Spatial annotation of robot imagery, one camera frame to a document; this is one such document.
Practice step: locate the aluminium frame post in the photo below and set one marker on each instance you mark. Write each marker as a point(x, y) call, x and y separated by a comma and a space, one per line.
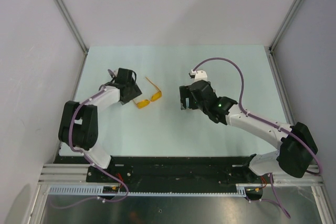
point(292, 12)
point(71, 25)

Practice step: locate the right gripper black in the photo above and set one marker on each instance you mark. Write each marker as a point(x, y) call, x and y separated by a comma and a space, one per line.
point(185, 92)

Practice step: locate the right aluminium frame post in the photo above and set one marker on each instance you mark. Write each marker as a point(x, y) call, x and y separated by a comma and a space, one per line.
point(292, 12)

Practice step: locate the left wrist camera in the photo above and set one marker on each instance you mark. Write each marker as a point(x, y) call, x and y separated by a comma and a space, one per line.
point(113, 74)

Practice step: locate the orange sunglasses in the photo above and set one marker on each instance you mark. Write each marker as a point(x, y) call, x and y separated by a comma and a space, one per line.
point(142, 103)

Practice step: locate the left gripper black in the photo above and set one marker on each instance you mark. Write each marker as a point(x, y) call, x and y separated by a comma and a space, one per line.
point(135, 92)

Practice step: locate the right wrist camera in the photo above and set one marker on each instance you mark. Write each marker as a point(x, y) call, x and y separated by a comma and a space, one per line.
point(198, 75)

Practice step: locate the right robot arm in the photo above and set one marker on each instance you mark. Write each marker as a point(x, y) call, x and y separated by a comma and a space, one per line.
point(294, 144)

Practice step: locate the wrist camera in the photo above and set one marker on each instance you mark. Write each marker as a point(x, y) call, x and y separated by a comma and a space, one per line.
point(198, 75)
point(113, 74)

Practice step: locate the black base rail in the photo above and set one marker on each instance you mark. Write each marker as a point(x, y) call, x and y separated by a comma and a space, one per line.
point(180, 175)

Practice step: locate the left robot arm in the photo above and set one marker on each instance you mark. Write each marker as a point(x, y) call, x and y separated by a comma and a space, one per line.
point(79, 122)

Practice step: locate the left aluminium frame post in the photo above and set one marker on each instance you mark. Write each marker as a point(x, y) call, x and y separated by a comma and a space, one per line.
point(71, 25)

